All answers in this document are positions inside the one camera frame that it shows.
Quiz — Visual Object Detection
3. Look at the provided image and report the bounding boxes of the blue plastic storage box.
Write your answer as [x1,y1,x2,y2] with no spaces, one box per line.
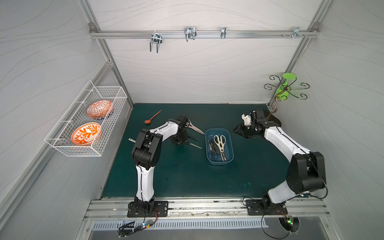
[205,129,234,166]

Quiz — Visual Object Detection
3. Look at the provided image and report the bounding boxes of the cream handled kitchen scissors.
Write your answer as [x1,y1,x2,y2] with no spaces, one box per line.
[214,135,227,162]

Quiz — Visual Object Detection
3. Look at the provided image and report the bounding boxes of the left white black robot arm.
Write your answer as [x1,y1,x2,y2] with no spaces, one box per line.
[132,115,188,213]

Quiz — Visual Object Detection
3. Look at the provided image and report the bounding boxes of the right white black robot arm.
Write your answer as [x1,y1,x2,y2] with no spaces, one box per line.
[234,109,328,213]

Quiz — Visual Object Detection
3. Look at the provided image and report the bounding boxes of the black scissors lower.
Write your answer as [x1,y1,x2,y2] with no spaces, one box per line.
[186,142,202,149]

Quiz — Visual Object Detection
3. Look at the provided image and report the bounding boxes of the orange plastic spoon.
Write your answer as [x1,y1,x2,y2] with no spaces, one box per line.
[145,110,162,125]

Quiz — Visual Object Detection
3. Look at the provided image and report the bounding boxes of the black metal cup tree stand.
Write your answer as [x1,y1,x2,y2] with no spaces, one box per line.
[264,73,311,115]

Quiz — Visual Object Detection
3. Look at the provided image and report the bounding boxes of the green plastic cup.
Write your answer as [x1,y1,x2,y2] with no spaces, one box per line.
[275,73,297,101]

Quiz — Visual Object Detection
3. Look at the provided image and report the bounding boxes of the orange patterned bowl upper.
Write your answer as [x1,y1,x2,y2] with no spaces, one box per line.
[86,100,114,121]

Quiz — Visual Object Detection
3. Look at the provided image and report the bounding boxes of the orange patterned bowl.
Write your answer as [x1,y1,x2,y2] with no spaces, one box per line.
[71,122,102,146]
[86,100,114,121]

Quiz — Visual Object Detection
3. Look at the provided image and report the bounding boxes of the metal hook small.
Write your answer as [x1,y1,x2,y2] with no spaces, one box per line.
[221,27,227,39]

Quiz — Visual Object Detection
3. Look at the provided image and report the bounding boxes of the orange patterned bowl lower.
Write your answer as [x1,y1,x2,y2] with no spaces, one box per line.
[71,122,102,146]

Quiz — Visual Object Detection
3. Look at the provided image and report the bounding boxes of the metal hook right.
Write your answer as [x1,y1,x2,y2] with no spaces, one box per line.
[282,27,309,39]

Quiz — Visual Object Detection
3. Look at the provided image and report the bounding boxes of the metal hook left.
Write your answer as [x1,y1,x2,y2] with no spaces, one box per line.
[150,33,163,53]

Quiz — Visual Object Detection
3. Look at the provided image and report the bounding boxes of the metal hook middle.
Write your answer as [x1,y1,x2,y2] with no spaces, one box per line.
[184,27,197,42]

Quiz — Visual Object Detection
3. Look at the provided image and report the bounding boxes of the pink grey handled scissors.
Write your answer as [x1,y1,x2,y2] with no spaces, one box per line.
[186,120,205,135]

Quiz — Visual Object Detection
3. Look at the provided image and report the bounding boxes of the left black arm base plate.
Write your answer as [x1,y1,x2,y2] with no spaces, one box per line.
[127,201,169,218]

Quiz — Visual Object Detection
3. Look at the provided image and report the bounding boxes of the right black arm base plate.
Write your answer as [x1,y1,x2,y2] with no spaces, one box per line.
[244,198,288,216]

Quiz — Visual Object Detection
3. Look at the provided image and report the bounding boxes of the white wire basket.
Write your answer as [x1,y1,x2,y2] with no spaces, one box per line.
[45,82,127,157]

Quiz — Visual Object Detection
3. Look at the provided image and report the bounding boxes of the white perforated cable duct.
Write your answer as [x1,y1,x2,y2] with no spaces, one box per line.
[92,218,269,232]

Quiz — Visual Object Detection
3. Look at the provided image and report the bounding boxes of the aluminium front rail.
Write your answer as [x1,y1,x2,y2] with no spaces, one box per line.
[83,197,331,221]

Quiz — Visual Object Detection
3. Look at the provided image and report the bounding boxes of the aluminium rail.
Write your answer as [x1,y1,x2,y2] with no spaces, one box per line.
[83,197,331,221]
[90,29,321,40]

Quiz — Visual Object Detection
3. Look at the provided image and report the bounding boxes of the aluminium top rail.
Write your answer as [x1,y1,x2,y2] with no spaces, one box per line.
[90,29,321,40]

